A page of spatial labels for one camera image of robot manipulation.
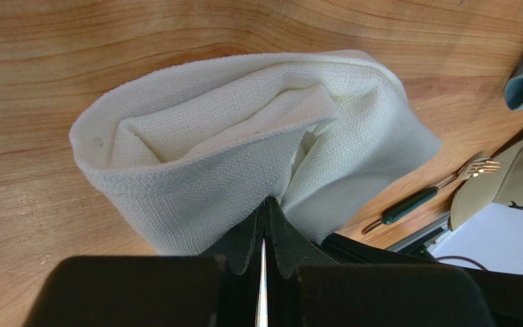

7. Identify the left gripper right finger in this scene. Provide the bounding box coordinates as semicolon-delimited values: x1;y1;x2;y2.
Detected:
264;198;495;326

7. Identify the gold fork green handle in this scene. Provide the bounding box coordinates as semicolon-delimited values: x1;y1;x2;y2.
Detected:
362;157;503;235

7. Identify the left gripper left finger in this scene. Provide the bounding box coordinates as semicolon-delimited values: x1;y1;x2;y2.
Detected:
25;209;263;326

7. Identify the white cloth napkin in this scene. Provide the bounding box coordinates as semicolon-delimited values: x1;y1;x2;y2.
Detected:
69;50;441;255

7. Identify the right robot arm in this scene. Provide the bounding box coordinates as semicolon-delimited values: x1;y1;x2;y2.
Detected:
319;234;523;326

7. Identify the tan baseball cap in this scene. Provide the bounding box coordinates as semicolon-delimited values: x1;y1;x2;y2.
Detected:
449;140;523;230

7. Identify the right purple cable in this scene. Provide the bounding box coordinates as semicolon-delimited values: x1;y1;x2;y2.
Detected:
436;254;489;272

